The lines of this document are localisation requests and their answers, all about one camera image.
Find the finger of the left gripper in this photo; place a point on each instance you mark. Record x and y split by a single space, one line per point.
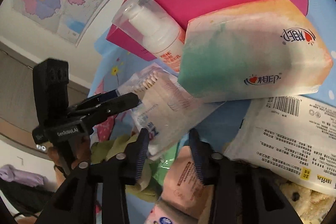
94 100
96 115

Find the rainbow tissue pack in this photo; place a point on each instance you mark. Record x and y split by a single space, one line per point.
254 50

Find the white pump bottle in case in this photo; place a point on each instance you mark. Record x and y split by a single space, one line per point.
146 22

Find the green plush toy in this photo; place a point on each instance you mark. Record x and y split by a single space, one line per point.
146 189

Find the cotton swab bag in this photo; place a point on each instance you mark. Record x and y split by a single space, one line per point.
165 108

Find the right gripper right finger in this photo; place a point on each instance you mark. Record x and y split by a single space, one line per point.
215 170

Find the person's left hand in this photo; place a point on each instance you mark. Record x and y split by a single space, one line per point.
83 153

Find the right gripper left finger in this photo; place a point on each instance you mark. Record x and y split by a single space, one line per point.
122 169

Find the pink hand cream packet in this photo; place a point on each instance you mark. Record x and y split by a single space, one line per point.
181 187

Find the cream teddy bear plush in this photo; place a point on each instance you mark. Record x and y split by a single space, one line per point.
311 206

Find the white wet wipes pack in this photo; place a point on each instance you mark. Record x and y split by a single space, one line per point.
294 137

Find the green mint packet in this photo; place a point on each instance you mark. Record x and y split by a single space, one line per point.
160 167

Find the floral pocket tissue pack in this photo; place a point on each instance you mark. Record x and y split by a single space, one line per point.
163 213

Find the purple cloth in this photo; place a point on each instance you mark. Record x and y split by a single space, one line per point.
9 174

